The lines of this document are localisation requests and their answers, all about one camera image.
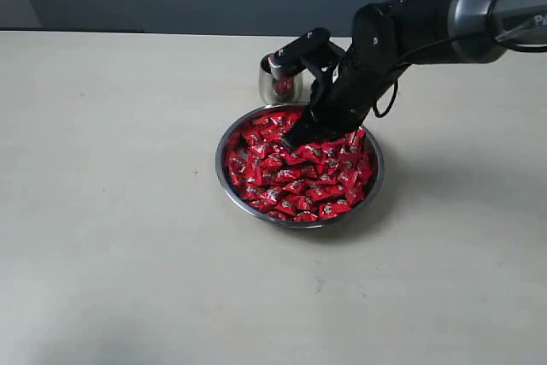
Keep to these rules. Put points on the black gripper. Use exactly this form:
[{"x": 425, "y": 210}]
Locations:
[{"x": 386, "y": 39}]

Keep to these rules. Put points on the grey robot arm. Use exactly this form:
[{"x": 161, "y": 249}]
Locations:
[{"x": 481, "y": 31}]

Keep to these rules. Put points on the stainless steel cup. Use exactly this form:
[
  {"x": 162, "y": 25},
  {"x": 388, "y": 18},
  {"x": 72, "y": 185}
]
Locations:
[{"x": 266, "y": 85}]

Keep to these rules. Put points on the pile of red wrapped candies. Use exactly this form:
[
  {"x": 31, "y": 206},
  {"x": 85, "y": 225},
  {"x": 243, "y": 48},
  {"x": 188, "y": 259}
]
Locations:
[{"x": 316, "y": 182}]

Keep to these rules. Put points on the round steel bowl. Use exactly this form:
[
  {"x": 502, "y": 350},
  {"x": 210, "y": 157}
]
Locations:
[{"x": 371, "y": 189}]

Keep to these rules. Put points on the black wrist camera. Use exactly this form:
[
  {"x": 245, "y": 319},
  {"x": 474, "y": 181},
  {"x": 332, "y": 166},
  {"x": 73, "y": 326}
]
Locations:
[{"x": 313, "y": 51}]

